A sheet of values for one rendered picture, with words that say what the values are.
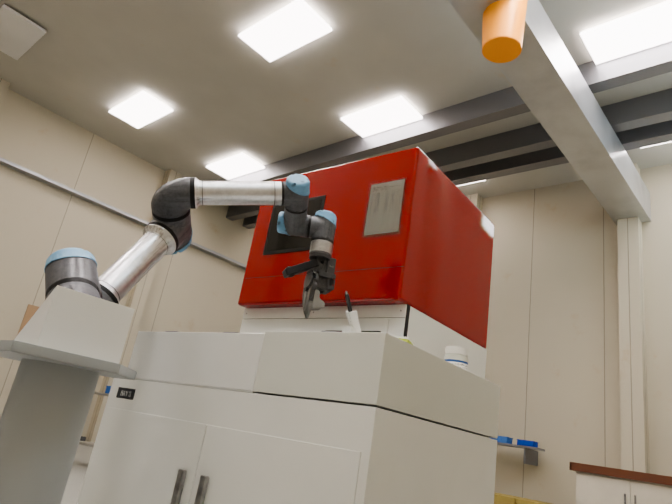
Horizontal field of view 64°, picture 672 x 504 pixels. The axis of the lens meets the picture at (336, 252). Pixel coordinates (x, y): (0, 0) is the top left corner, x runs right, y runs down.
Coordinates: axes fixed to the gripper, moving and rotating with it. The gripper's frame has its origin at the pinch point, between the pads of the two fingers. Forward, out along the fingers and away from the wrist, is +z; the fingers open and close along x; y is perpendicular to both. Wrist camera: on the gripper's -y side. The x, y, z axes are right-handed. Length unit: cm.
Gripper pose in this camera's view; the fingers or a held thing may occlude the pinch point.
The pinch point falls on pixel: (305, 313)
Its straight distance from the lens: 169.8
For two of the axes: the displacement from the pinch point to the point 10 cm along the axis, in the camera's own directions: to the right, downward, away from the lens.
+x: -3.8, 2.8, 8.8
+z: -1.3, 9.3, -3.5
